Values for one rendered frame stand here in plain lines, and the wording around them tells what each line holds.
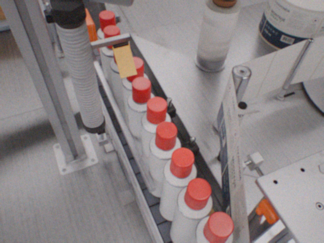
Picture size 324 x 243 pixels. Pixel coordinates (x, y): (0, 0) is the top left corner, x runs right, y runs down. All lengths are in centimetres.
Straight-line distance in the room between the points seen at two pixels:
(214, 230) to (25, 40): 36
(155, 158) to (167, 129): 6
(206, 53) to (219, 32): 8
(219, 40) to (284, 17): 23
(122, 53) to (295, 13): 53
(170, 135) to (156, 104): 6
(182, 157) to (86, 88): 16
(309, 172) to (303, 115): 44
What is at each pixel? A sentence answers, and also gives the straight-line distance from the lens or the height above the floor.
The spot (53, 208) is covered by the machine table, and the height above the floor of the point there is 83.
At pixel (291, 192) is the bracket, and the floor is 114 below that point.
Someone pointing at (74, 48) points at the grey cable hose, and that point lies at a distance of 35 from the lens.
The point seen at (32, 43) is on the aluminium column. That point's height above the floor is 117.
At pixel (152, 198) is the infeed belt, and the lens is 62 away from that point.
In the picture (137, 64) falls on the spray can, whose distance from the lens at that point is 55.
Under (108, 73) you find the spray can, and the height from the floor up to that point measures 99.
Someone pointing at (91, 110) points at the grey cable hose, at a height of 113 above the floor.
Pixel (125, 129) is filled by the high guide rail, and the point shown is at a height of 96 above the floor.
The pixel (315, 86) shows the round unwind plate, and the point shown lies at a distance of 90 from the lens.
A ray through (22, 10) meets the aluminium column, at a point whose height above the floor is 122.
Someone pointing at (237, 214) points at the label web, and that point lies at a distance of 49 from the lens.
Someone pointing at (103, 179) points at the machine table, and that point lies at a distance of 70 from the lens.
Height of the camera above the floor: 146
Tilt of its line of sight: 53 degrees down
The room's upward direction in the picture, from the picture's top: 5 degrees clockwise
